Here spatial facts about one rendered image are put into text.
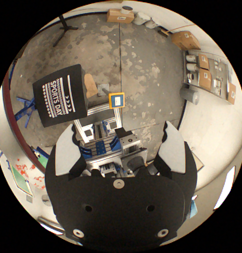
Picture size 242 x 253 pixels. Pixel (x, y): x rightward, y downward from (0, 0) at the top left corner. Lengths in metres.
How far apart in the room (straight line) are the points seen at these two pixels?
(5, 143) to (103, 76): 1.59
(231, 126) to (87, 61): 3.90
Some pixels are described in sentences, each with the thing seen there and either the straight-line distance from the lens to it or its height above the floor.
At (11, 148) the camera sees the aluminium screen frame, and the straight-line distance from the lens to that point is 0.15.
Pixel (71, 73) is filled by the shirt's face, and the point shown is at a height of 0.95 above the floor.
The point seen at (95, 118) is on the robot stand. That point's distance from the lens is 1.53.
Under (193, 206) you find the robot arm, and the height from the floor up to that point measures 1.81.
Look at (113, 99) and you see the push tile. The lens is 0.65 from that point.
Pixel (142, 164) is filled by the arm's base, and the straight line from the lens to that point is 0.65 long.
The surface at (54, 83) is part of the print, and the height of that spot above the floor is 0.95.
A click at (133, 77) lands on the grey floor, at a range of 1.78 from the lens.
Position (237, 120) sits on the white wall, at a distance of 3.16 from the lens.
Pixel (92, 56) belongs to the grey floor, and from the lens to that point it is 1.67.
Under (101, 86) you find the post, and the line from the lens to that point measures 1.59.
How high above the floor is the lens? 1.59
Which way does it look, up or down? 53 degrees down
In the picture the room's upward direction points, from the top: 148 degrees clockwise
